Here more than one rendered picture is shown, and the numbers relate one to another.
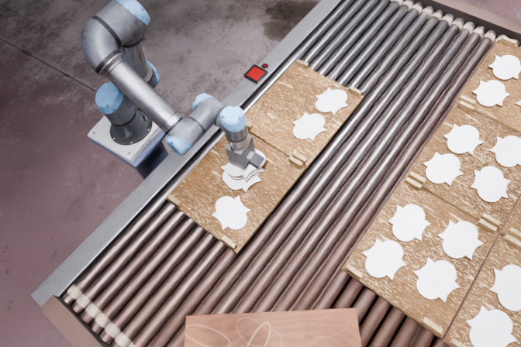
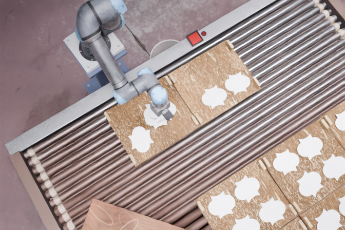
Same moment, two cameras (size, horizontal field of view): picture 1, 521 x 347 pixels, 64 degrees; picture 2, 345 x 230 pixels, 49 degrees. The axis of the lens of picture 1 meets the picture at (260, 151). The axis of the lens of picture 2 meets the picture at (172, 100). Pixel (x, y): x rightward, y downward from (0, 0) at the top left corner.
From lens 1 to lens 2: 0.72 m
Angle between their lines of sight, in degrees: 17
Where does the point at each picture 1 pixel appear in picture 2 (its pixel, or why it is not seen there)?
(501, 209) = (307, 202)
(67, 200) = (36, 51)
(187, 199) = (116, 118)
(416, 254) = (242, 209)
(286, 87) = (211, 59)
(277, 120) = (194, 83)
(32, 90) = not seen: outside the picture
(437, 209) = (268, 187)
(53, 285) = (19, 143)
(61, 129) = not seen: outside the picture
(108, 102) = not seen: hidden behind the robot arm
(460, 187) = (290, 178)
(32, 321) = not seen: outside the picture
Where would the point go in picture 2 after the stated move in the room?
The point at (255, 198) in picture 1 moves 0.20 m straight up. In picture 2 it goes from (159, 135) to (158, 128)
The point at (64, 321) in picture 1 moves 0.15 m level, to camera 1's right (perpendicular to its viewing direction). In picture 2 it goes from (22, 169) to (50, 175)
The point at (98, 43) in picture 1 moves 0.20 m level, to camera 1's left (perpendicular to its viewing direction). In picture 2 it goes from (87, 25) to (42, 16)
